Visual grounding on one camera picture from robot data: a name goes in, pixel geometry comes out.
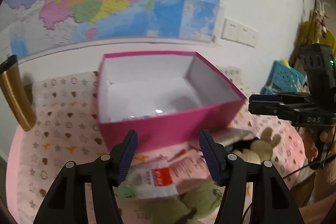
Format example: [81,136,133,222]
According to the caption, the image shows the gold thermos bottle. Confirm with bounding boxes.
[0,55,36,132]

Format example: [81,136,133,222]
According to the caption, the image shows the green plush toy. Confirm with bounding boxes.
[115,181,224,224]

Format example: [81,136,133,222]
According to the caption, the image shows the black scrunchie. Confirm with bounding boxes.
[231,138,261,156]

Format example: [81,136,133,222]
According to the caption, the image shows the pale hanging ornament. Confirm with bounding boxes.
[312,0,332,36]

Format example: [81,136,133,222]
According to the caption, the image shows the cream furry scrunchie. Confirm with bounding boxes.
[232,127,282,165]

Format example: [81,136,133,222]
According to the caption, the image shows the blue perforated plastic basket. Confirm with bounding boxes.
[262,61,305,96]

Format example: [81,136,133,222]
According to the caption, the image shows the black cable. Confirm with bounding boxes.
[243,158,329,222]

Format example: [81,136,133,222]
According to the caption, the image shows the person's right hand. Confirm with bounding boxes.
[302,126,336,163]

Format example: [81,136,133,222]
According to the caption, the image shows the yellow hanging cloth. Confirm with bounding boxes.
[296,20,336,49]

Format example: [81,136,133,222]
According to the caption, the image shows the white tissue packet red label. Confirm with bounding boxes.
[131,161,182,199]

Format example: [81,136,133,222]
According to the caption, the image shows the pink cardboard box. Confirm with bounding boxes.
[95,51,247,152]

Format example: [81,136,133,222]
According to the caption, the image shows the person's right forearm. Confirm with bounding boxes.
[298,147,336,224]

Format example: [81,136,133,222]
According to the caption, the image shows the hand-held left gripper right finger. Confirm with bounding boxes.
[199,130,306,224]

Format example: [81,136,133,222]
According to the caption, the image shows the pink tissue packet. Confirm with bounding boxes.
[167,147,211,191]

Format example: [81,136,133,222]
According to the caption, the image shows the white plastic packet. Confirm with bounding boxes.
[210,129,253,146]

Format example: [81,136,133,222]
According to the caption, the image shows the white wall socket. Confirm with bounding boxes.
[237,23,259,48]
[221,18,240,42]

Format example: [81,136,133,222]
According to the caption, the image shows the pink printed blanket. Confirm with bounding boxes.
[5,66,315,224]

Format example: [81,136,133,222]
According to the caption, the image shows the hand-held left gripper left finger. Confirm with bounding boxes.
[33,130,139,224]

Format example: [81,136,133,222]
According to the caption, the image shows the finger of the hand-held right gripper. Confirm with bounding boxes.
[259,92,310,104]
[248,100,298,116]

